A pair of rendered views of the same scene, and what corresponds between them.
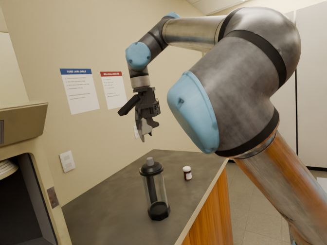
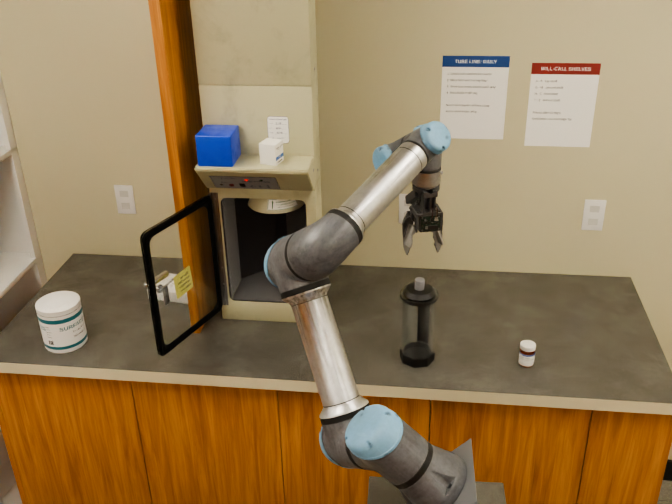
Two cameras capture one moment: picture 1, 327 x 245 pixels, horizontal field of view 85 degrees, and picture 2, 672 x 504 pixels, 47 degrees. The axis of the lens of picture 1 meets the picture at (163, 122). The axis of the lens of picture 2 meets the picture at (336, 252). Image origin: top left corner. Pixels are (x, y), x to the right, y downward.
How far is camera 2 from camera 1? 1.71 m
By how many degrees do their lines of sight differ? 62
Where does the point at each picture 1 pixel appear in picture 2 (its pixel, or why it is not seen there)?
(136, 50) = (377, 157)
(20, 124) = (289, 181)
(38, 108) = (299, 175)
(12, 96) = (301, 147)
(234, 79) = (275, 259)
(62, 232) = not seen: hidden behind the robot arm
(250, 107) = (279, 277)
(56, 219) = not seen: hidden behind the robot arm
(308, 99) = not seen: outside the picture
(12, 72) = (305, 124)
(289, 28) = (297, 251)
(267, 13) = (302, 234)
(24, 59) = (391, 41)
